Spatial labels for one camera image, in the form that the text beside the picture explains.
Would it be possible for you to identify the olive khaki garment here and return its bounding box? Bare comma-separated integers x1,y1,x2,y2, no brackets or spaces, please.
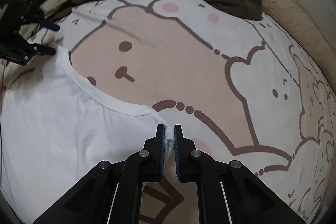
19,0,69,39

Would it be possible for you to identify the beige rolled comforter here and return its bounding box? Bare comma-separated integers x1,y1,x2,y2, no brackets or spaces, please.
262,0,335,88

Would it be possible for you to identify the bear pattern bed blanket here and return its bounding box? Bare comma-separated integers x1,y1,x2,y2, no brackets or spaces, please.
31,0,335,223

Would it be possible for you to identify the white t-shirt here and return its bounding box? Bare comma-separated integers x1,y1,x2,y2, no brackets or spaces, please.
1,47,164,223

